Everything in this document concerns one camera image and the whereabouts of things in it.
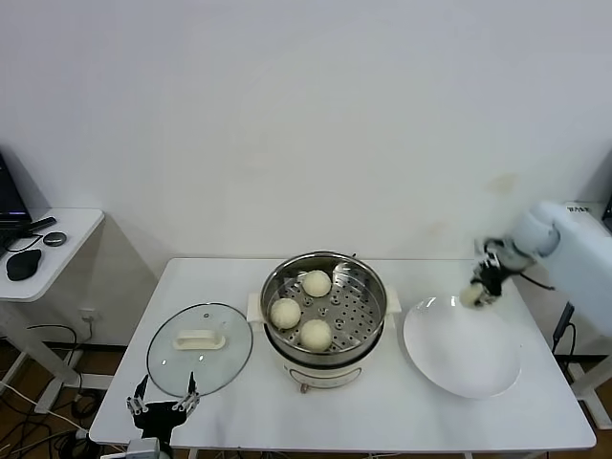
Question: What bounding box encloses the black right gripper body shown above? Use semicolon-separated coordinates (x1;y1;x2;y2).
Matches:
470;259;514;294

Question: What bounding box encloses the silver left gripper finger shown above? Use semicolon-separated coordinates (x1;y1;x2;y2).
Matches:
125;374;150;417
170;370;202;413

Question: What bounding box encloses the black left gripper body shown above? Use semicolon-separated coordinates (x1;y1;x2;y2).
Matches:
133;400;188;441

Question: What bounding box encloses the white steamed baozi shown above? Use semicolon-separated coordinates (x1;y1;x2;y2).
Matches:
299;318;334;353
303;270;332;297
270;298;302;330
458;281;487;310

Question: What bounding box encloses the glass pot lid cream handle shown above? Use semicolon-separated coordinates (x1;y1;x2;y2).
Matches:
145;300;254;399

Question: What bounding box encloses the stainless steel steamer basket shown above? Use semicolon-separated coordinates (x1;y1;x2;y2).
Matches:
247;251;402;356

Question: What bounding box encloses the white round plate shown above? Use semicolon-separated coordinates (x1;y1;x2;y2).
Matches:
403;295;522;401

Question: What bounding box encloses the white side desk with label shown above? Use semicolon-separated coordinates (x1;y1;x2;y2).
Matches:
558;203;612;426

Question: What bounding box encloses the cream electric cooker base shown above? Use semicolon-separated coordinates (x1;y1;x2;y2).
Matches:
252;313;398;396

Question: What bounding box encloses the black computer mouse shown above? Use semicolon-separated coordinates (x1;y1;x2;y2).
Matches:
6;248;43;281

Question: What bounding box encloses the white side desk with laptop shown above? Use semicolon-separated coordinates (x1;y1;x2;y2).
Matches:
0;207;107;415

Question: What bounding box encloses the black bar device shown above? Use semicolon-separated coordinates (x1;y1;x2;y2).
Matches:
18;215;58;236

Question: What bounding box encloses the black laptop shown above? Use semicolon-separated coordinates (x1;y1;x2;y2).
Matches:
0;145;34;252

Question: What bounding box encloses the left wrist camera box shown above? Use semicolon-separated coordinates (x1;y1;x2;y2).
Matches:
125;437;162;459

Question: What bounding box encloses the black floor cable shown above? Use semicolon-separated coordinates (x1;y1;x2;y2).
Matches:
0;323;104;459

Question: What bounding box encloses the white floor cable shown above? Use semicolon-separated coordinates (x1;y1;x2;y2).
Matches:
0;380;90;439

